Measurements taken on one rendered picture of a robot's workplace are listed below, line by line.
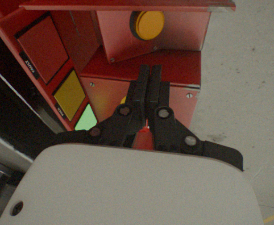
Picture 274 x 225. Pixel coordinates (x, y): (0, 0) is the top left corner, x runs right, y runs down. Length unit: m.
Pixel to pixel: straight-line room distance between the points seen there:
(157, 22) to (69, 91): 0.13
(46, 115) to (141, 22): 0.21
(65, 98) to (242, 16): 0.93
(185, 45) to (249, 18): 0.80
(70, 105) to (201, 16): 0.19
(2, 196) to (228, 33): 1.07
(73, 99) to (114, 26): 0.10
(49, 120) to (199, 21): 0.27
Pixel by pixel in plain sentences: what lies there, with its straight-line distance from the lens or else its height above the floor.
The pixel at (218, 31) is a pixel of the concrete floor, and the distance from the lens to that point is 1.04.
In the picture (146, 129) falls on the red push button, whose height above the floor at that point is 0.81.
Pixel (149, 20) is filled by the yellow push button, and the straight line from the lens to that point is 0.22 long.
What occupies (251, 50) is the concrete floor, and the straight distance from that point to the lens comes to 1.13.
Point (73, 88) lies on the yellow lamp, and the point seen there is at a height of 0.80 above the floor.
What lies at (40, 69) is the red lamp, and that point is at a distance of 0.18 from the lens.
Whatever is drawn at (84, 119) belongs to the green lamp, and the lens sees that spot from 0.26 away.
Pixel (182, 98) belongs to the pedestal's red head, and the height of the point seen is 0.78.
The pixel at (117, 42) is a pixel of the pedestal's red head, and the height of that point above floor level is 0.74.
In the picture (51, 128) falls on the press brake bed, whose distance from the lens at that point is 0.32.
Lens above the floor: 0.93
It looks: 37 degrees down
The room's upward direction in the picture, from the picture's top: 163 degrees counter-clockwise
